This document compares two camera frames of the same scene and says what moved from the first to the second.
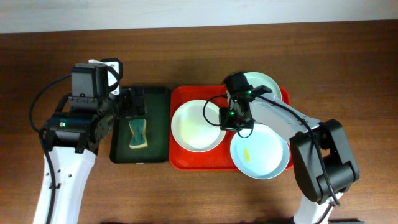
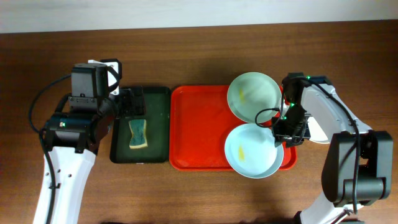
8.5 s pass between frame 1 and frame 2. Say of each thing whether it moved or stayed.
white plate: moved
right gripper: moved
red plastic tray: stayed
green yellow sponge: stayed
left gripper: stayed
